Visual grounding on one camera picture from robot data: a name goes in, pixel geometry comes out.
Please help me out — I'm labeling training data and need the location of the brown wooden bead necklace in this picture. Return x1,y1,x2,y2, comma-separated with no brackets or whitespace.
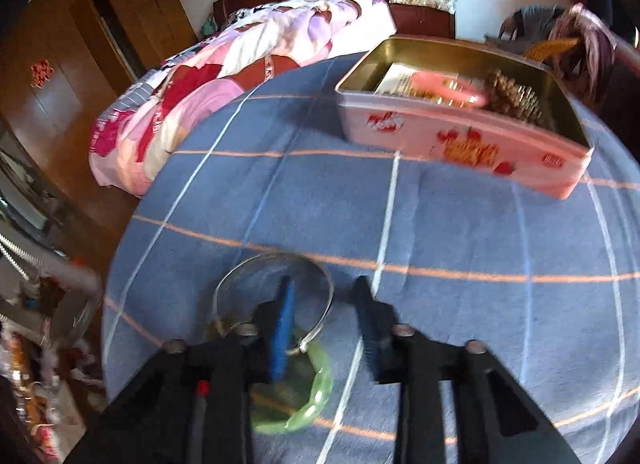
482,69,521,110

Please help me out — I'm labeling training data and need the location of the silver bangle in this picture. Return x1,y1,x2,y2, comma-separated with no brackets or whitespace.
212,253,335,352

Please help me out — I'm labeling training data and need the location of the pink tin box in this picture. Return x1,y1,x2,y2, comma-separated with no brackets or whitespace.
334,36,596,200

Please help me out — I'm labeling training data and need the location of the blue checked tablecloth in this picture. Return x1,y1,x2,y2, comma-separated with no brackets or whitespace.
102,51,640,464

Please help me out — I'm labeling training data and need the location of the bed with pink sheet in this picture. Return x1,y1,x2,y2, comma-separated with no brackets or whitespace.
90,0,398,197

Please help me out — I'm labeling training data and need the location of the white paper sheet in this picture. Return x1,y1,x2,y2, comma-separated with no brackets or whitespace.
372,61,426,95

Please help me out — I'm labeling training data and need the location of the red paper decoration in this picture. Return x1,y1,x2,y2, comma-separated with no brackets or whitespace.
29,59,55,89

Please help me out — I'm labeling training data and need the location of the pink purple garment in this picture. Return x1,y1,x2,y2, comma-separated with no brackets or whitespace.
550,3,618,95

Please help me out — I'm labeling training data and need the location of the grey and white pearl necklace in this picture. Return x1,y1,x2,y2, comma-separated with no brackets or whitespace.
515,86,546,122

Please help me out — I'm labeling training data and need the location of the grey jacket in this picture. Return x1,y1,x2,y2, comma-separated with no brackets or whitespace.
500,5,568,40

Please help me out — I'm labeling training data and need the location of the pink bangle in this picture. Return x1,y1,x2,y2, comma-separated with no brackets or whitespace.
400,70,488,107

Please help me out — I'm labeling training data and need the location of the green jade bangle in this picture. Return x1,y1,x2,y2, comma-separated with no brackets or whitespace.
250,326,333,435

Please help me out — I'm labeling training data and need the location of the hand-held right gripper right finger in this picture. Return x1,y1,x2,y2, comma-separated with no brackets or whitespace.
352,275,583,464

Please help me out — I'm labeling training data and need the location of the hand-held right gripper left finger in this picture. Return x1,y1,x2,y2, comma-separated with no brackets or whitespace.
65,275,296,464

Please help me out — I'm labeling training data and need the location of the wooden wardrobe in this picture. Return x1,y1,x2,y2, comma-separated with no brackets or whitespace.
0,0,198,205

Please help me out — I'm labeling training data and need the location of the dark wooden nightstand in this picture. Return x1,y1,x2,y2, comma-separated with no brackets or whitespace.
390,4,457,40

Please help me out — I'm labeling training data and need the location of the floor clutter pile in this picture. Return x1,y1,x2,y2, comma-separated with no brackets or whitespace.
0,224,106,464

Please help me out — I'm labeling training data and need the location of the wicker chair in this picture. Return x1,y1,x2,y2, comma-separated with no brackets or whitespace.
482,4,581,75

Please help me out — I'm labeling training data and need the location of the patchwork quilt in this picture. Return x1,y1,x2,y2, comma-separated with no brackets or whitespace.
90,0,381,195

